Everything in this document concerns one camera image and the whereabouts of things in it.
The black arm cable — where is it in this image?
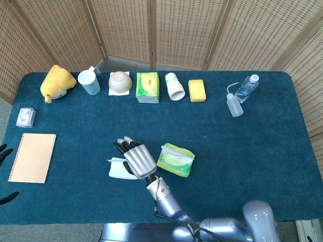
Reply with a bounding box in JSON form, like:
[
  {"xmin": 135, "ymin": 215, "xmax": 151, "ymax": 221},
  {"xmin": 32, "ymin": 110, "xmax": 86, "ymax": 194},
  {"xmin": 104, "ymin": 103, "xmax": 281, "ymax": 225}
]
[{"xmin": 152, "ymin": 176, "xmax": 228, "ymax": 242}]

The beige bowl on napkin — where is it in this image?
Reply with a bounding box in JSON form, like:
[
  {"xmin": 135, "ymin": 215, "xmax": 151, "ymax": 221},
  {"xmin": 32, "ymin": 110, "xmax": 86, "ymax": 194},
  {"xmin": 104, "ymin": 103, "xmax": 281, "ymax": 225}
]
[{"xmin": 108, "ymin": 71, "xmax": 131, "ymax": 96}]

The clear plastic water bottle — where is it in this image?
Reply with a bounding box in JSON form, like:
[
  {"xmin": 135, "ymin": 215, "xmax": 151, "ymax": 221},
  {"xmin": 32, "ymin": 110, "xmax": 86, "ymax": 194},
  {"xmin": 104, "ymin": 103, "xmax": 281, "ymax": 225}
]
[{"xmin": 234, "ymin": 74, "xmax": 260, "ymax": 104}]

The white paper cup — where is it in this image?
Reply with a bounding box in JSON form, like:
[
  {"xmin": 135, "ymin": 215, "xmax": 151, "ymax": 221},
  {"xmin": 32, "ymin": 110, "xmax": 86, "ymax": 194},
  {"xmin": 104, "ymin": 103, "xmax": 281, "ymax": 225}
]
[{"xmin": 165, "ymin": 73, "xmax": 186, "ymax": 101}]

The light blue handled cup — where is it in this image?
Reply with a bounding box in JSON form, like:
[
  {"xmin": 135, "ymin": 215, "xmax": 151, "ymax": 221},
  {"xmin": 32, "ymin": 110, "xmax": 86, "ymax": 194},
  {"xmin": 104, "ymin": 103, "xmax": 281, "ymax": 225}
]
[{"xmin": 77, "ymin": 66, "xmax": 101, "ymax": 96}]

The grey robot torso base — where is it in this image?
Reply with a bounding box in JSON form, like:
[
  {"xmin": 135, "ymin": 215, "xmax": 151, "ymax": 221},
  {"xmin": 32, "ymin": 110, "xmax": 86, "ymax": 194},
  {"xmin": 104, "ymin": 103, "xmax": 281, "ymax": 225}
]
[{"xmin": 100, "ymin": 222, "xmax": 177, "ymax": 242}]

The white tissue sheet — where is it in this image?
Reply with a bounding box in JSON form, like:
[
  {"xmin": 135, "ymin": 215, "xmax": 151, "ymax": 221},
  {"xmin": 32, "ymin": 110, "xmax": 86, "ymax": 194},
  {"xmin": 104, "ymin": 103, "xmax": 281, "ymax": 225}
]
[{"xmin": 106, "ymin": 157, "xmax": 138, "ymax": 180}]

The translucent squeeze wash bottle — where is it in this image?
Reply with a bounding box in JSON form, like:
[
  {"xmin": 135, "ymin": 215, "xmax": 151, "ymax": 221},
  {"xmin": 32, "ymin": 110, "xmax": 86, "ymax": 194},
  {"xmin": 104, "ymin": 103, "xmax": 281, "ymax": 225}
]
[{"xmin": 226, "ymin": 82, "xmax": 244, "ymax": 117}]

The tan spiral notebook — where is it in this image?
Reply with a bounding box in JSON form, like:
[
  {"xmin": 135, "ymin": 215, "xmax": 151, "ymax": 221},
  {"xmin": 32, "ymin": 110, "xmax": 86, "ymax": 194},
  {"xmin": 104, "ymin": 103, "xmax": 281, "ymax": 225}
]
[{"xmin": 8, "ymin": 133, "xmax": 57, "ymax": 184}]

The yellow sponge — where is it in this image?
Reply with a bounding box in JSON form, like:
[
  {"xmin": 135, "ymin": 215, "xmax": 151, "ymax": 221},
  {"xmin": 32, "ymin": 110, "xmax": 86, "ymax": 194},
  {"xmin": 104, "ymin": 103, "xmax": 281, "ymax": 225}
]
[{"xmin": 188, "ymin": 79, "xmax": 207, "ymax": 103}]

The sealed green tissue pack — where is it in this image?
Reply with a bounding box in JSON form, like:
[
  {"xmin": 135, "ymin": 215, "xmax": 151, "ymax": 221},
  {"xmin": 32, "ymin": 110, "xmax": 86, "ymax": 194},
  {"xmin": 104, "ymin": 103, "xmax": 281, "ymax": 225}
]
[{"xmin": 135, "ymin": 72, "xmax": 160, "ymax": 104}]

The blue tablecloth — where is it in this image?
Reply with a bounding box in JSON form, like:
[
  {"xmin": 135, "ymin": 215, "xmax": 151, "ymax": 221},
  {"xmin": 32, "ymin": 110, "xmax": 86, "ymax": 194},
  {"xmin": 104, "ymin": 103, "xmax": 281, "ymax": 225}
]
[{"xmin": 0, "ymin": 71, "xmax": 323, "ymax": 225}]

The wicker folding screen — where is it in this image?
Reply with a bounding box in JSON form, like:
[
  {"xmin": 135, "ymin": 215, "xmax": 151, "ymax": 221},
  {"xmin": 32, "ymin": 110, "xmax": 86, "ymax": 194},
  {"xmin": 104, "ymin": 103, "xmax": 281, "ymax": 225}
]
[{"xmin": 0, "ymin": 0, "xmax": 323, "ymax": 177}]

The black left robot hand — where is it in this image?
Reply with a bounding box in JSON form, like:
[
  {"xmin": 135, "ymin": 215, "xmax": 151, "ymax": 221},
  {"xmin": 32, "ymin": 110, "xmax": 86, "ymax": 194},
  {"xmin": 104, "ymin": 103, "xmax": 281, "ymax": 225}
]
[{"xmin": 0, "ymin": 143, "xmax": 20, "ymax": 205}]

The opened green tissue pack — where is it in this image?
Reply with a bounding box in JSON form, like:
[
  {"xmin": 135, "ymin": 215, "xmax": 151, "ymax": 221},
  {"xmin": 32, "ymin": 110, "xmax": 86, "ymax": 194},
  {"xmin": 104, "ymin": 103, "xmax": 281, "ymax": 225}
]
[{"xmin": 156, "ymin": 143, "xmax": 196, "ymax": 178}]

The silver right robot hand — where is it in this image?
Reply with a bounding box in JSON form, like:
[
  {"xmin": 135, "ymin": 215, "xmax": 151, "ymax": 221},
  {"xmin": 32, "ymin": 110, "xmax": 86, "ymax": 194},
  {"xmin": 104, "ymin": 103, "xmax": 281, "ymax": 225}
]
[{"xmin": 116, "ymin": 136, "xmax": 157, "ymax": 180}]

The small clear plastic box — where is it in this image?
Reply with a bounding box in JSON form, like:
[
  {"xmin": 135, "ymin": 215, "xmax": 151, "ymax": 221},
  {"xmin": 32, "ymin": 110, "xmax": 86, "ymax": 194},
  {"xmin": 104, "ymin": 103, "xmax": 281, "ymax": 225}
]
[{"xmin": 16, "ymin": 107, "xmax": 37, "ymax": 129}]

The yellow plush toy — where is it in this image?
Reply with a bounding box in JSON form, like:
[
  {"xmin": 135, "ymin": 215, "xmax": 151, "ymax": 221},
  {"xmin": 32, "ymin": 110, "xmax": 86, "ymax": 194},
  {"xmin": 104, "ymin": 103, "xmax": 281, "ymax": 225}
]
[{"xmin": 40, "ymin": 65, "xmax": 77, "ymax": 104}]

